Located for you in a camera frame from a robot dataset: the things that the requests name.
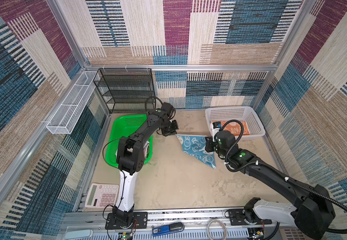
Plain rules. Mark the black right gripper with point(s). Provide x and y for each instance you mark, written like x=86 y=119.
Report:
x=209 y=140

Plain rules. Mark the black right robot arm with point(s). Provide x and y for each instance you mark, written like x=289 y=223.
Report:
x=311 y=209

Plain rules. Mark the green plastic laundry basket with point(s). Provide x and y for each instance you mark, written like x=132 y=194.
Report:
x=122 y=127

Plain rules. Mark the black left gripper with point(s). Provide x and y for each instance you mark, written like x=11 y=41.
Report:
x=173 y=130

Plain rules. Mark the blue patterned towel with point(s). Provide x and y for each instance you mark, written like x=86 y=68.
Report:
x=194 y=145

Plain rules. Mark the white wire mesh tray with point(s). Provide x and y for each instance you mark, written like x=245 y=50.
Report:
x=68 y=113

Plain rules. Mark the white desk calculator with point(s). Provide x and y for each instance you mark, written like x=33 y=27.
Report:
x=101 y=195

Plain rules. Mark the blue black stapler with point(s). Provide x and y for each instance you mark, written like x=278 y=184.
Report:
x=168 y=229

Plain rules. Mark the orange bunny pattern towel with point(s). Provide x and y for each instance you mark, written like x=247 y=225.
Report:
x=234 y=128

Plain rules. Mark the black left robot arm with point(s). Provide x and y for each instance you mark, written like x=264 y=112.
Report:
x=131 y=156

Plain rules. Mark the black wire mesh shelf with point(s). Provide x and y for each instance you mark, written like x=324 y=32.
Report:
x=125 y=90

